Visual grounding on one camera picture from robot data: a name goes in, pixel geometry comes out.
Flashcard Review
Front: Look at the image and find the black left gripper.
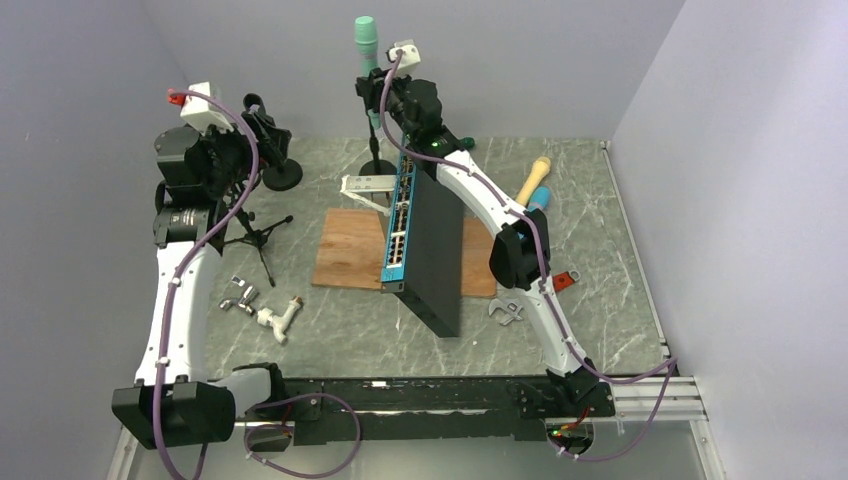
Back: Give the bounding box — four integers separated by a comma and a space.
191, 110, 291, 198

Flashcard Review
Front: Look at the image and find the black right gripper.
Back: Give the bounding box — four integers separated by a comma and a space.
356, 66, 417, 143

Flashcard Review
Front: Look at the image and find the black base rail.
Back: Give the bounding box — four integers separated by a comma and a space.
221, 374, 617, 446

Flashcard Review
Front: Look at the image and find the black green-mic stand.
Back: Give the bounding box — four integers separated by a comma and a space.
359, 103, 396, 176

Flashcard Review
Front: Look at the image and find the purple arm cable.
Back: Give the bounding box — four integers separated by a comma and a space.
378, 49, 678, 464
150, 89, 362, 480

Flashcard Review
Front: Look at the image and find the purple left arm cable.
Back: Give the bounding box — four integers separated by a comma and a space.
150, 89, 362, 480

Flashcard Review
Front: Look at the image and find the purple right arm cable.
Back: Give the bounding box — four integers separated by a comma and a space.
378, 49, 678, 464

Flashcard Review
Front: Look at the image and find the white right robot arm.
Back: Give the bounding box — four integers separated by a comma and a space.
355, 69, 601, 415

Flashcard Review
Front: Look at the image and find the chrome faucet fitting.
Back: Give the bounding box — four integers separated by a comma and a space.
218, 276, 259, 316

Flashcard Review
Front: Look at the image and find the blue network switch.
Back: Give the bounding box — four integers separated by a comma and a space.
380, 154, 464, 338

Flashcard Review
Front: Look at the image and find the grey metal bracket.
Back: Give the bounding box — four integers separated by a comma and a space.
340, 175, 396, 217

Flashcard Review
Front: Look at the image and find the red-handled adjustable wrench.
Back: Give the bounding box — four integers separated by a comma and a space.
488, 270, 580, 326

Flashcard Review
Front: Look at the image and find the green microphone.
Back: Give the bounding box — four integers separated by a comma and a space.
353, 16, 384, 130

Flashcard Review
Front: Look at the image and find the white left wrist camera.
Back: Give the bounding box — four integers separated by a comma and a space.
168, 88, 234, 136

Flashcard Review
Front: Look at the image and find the beige microphone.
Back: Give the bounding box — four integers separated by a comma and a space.
515, 156, 551, 206

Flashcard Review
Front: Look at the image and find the wooden board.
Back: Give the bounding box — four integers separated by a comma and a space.
311, 208, 496, 298

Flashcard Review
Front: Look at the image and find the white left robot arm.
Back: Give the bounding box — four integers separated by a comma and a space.
111, 125, 288, 450

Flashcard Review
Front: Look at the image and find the white pipe valve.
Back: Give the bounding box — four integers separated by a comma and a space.
256, 296, 304, 344

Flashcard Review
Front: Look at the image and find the black tripod shock-mount stand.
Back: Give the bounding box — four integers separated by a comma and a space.
224, 208, 294, 288

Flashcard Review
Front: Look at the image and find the blue microphone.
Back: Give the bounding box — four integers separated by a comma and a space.
523, 186, 551, 226

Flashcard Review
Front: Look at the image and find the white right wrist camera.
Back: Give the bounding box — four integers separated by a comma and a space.
387, 39, 421, 78

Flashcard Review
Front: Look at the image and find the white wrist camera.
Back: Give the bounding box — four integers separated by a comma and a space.
168, 88, 234, 136
387, 39, 421, 78

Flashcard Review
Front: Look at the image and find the black round-base mic stand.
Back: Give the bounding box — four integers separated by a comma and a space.
242, 93, 303, 192

